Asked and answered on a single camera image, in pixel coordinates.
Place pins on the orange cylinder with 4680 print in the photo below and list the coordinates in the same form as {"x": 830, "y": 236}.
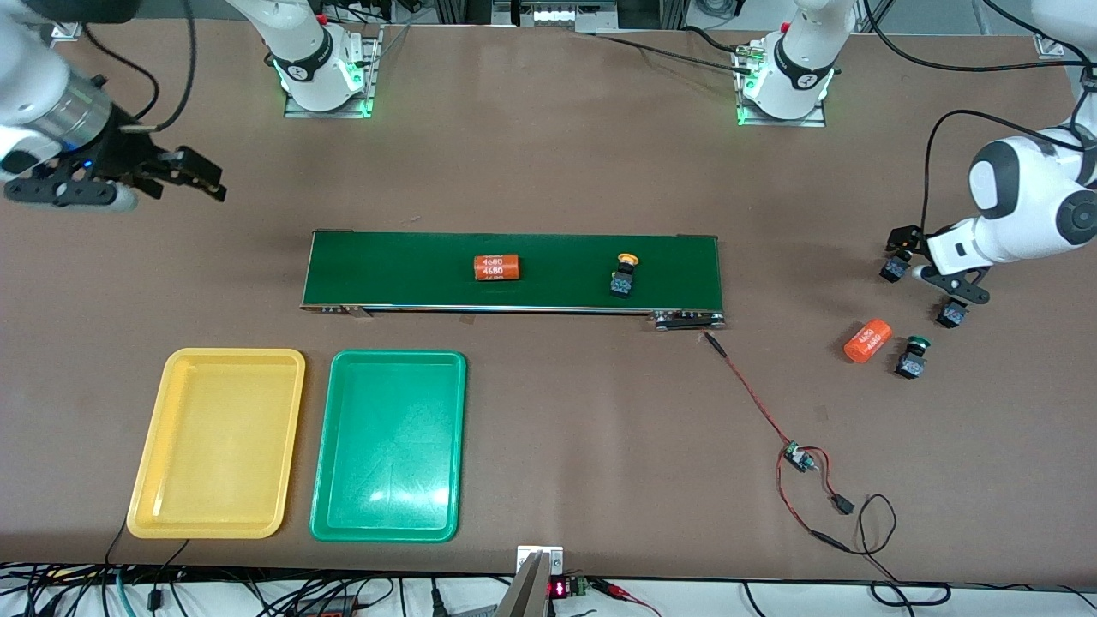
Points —
{"x": 498, "y": 267}
{"x": 867, "y": 341}

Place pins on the yellow push button switch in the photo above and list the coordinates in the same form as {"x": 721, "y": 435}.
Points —
{"x": 894, "y": 271}
{"x": 622, "y": 283}

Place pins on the red clip lead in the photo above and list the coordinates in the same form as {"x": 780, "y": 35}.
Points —
{"x": 610, "y": 588}

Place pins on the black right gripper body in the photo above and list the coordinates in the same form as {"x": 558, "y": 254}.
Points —
{"x": 122, "y": 154}

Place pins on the small circuit board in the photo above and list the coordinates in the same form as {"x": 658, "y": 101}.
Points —
{"x": 801, "y": 458}

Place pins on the aluminium corner profile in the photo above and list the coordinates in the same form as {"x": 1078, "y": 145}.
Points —
{"x": 1050, "y": 47}
{"x": 67, "y": 32}

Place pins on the small red LED display module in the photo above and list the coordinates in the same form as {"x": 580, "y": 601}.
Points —
{"x": 559, "y": 589}

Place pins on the green conveyor belt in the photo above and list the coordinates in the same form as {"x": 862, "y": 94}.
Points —
{"x": 386, "y": 270}

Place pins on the green plastic tray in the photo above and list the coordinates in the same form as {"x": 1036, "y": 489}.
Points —
{"x": 390, "y": 446}

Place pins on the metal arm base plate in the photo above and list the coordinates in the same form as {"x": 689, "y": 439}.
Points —
{"x": 330, "y": 112}
{"x": 784, "y": 122}

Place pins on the dark frame with white light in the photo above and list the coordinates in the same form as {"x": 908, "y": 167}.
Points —
{"x": 557, "y": 15}

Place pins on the yellow plastic tray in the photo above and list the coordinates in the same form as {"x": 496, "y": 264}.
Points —
{"x": 214, "y": 437}

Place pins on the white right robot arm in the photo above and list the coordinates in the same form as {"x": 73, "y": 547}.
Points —
{"x": 308, "y": 68}

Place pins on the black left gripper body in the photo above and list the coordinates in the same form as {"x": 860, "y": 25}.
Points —
{"x": 905, "y": 239}

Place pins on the green push button switch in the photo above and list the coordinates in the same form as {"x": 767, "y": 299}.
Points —
{"x": 910, "y": 364}
{"x": 950, "y": 315}

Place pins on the grey metal camera mount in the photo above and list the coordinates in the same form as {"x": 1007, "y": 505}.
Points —
{"x": 524, "y": 591}

